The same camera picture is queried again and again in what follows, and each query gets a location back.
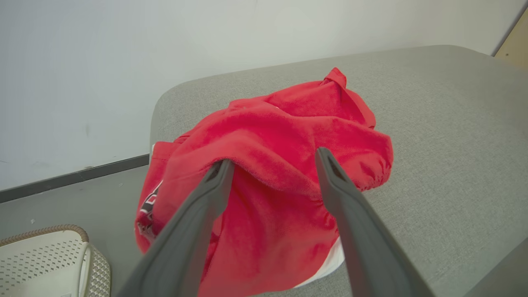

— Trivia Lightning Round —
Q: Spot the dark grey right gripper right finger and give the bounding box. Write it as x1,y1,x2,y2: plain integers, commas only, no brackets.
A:
315,147,436,297

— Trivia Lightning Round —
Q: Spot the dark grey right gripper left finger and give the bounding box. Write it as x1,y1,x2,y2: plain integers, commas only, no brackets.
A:
115,159,236,297

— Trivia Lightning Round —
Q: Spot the red sweatshirt with white trim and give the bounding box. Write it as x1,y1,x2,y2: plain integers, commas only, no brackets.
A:
134,67,394,297

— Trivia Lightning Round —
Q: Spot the cream perforated laundry basket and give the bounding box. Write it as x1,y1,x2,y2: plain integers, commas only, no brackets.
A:
0,224,111,297

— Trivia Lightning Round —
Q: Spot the grey fabric sofa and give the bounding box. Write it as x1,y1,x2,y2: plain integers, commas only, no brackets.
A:
149,45,528,297

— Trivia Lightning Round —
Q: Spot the beige wooden panel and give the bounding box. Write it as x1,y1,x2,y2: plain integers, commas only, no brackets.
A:
494,6,528,71

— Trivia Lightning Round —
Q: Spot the dark wall baseboard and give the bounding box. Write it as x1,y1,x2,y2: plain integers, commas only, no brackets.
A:
0,154,150,204

